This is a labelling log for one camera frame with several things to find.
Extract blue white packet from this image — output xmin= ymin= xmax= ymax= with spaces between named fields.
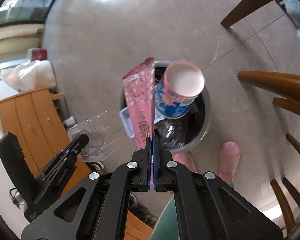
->
xmin=119 ymin=106 xmax=135 ymax=139

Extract black white patterned shoe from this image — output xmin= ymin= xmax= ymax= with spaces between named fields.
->
xmin=86 ymin=161 xmax=105 ymax=173

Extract brown wooden chair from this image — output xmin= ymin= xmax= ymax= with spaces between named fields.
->
xmin=220 ymin=0 xmax=300 ymax=234

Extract white plastic bag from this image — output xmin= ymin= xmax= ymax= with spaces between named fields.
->
xmin=0 ymin=60 xmax=57 ymax=93

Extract dark shoes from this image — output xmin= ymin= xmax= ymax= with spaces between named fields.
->
xmin=129 ymin=194 xmax=158 ymax=229

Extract grey trash bin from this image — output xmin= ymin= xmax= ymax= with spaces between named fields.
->
xmin=119 ymin=60 xmax=212 ymax=154

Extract crumpled clear plastic bottle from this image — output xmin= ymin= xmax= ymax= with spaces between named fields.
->
xmin=156 ymin=117 xmax=190 ymax=150

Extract pink blue paper cup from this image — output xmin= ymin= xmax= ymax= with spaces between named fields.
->
xmin=154 ymin=60 xmax=205 ymax=119

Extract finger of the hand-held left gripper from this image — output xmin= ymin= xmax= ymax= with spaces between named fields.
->
xmin=36 ymin=134 xmax=90 ymax=180

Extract red box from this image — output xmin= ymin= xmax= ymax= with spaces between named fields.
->
xmin=27 ymin=47 xmax=47 ymax=62

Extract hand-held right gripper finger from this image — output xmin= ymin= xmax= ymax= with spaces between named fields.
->
xmin=22 ymin=137 xmax=152 ymax=240
xmin=152 ymin=137 xmax=283 ymax=240

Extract shiny metal kettle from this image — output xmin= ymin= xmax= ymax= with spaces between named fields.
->
xmin=9 ymin=187 xmax=28 ymax=209

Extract pink snack packet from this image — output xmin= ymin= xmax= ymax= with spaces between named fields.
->
xmin=122 ymin=57 xmax=156 ymax=150

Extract wooden cabinet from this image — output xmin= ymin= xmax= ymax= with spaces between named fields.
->
xmin=0 ymin=87 xmax=154 ymax=240

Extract clear plastic container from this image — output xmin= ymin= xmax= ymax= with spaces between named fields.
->
xmin=67 ymin=110 xmax=127 ymax=163

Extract glass window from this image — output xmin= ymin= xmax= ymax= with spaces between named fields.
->
xmin=0 ymin=0 xmax=65 ymax=29

